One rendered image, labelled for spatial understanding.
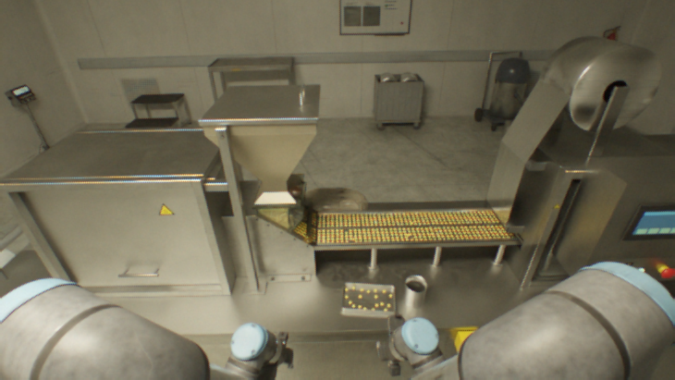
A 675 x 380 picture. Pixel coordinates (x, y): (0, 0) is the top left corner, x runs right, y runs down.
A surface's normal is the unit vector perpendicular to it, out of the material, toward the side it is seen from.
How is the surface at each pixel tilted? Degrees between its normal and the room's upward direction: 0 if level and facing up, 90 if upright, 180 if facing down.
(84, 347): 20
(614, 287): 5
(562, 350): 37
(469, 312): 0
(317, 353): 90
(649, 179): 0
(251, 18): 90
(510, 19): 90
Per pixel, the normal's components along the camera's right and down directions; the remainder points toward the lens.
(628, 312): 0.15, -0.62
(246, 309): -0.01, -0.86
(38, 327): -0.11, -0.71
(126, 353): 0.57, -0.59
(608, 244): 0.02, 0.51
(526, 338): -0.60, -0.61
